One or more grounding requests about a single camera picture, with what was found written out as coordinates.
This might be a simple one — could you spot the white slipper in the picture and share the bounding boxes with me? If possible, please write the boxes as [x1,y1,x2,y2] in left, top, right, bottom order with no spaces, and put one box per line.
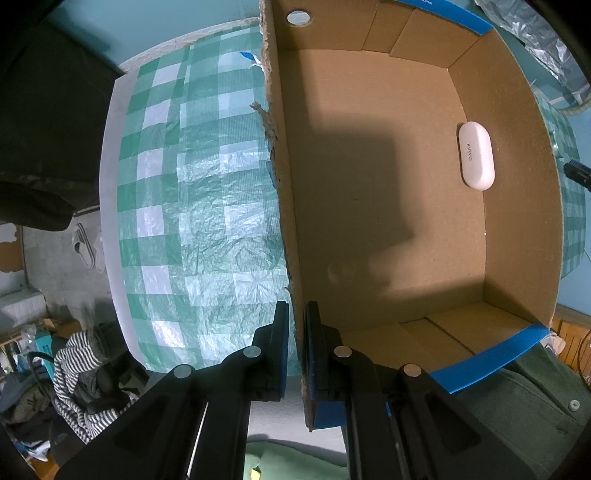
[92,231,110,273]
[71,223,98,268]

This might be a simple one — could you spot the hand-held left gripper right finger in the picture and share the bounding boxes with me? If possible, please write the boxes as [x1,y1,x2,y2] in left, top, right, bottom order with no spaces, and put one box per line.
[304,301,511,480]

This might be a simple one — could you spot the person's green jacket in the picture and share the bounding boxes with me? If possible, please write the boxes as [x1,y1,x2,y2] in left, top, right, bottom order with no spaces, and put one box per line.
[245,344,591,480]

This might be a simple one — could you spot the large dark cloth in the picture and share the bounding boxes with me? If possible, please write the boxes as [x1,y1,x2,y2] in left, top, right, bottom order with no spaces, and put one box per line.
[0,14,126,232]

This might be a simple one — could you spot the green checkered tablecloth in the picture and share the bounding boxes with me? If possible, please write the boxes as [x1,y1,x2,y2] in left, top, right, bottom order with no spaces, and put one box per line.
[98,17,586,377]

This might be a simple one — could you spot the white oval earbud case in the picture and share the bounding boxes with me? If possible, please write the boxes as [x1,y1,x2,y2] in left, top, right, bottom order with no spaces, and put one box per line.
[457,121,496,191]

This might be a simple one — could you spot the cardboard box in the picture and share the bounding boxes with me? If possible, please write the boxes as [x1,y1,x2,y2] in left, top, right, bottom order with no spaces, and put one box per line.
[252,0,568,432]

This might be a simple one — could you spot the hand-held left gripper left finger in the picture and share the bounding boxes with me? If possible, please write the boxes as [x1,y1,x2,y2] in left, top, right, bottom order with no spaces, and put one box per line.
[60,301,291,480]

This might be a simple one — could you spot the white foam box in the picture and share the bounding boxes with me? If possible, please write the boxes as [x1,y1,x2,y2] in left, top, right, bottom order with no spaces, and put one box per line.
[0,290,48,329]

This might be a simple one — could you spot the teal carton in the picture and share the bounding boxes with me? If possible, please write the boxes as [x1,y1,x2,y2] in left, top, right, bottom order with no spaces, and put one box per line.
[28,332,55,370]

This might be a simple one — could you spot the silver foil bag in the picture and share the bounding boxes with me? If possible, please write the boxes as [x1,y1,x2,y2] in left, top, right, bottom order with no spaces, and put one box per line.
[473,0,591,109]

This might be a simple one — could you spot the striped grey white garment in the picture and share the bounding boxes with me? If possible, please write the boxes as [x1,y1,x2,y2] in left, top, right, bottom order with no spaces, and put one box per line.
[53,330,134,446]

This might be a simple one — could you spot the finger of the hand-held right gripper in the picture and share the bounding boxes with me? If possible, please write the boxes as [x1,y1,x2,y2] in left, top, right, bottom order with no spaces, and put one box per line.
[563,159,591,188]

